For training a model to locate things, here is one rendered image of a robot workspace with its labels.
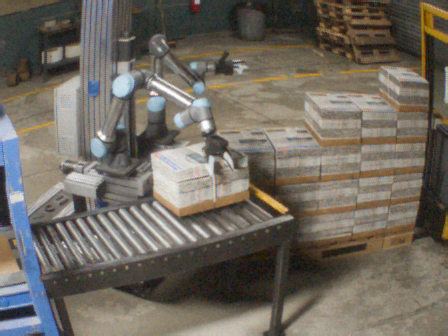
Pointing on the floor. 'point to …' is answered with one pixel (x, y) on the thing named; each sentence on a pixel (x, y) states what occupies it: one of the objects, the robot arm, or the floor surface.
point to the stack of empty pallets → (339, 10)
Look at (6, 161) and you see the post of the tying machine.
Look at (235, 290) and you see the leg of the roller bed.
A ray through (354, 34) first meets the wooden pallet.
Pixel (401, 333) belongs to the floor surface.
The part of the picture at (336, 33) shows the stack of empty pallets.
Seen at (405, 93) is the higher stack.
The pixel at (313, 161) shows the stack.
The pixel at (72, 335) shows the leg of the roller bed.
